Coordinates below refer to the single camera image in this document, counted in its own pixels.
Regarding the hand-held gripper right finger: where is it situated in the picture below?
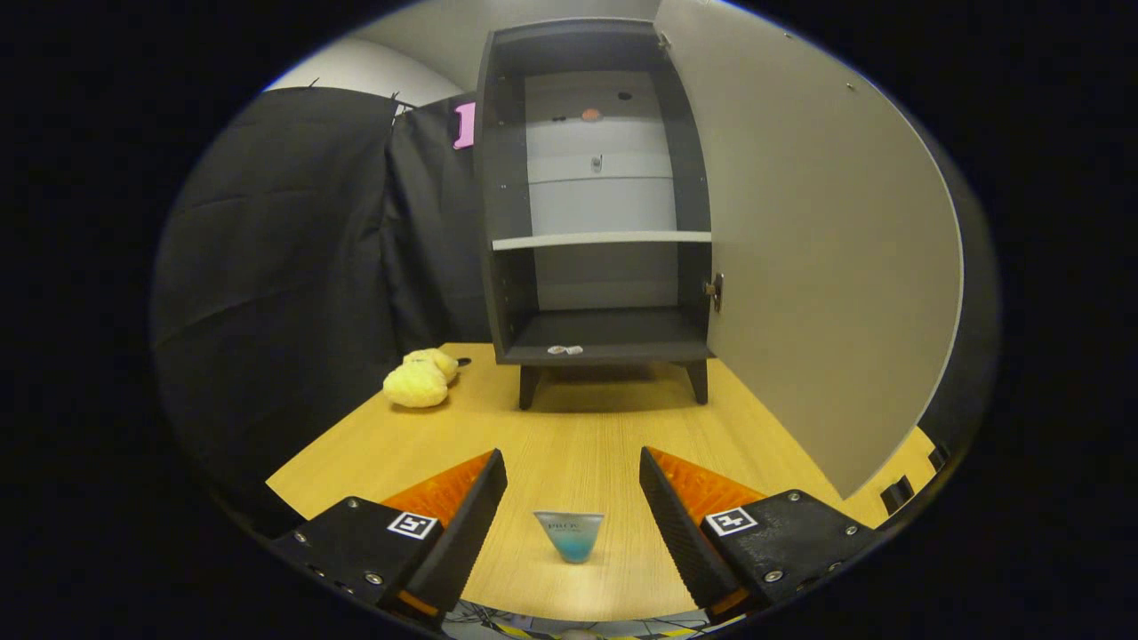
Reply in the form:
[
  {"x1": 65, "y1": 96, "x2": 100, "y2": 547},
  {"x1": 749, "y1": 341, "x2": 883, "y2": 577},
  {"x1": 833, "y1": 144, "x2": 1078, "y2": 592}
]
[{"x1": 638, "y1": 446, "x2": 886, "y2": 625}]

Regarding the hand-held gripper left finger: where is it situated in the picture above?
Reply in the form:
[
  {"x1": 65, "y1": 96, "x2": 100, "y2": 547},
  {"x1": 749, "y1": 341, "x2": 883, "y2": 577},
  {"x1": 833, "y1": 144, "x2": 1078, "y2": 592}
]
[{"x1": 267, "y1": 449, "x2": 509, "y2": 632}]

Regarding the blue and white tube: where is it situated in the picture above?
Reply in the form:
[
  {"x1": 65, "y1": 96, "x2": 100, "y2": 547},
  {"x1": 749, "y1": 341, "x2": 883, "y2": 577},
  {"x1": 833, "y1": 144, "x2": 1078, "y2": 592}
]
[{"x1": 533, "y1": 509, "x2": 605, "y2": 564}]

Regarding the beige cabinet door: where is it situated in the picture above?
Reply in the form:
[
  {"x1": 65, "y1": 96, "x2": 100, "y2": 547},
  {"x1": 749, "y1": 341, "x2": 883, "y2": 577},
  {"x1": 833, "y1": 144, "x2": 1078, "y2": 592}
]
[{"x1": 653, "y1": 0, "x2": 966, "y2": 500}]

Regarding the yellow plush toy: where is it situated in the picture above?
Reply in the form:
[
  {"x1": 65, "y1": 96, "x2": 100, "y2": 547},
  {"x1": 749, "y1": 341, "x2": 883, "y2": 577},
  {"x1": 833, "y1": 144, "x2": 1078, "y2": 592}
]
[{"x1": 383, "y1": 348, "x2": 461, "y2": 410}]

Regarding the white cabinet shelf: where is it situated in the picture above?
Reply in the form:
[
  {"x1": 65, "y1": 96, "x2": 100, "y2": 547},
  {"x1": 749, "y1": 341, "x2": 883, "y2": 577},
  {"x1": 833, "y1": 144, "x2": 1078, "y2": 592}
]
[{"x1": 492, "y1": 230, "x2": 712, "y2": 252}]

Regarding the black backdrop cloth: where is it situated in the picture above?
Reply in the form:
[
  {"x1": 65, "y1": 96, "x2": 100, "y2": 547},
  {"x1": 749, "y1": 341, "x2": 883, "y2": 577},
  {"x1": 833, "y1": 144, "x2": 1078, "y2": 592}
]
[{"x1": 151, "y1": 86, "x2": 1004, "y2": 534}]

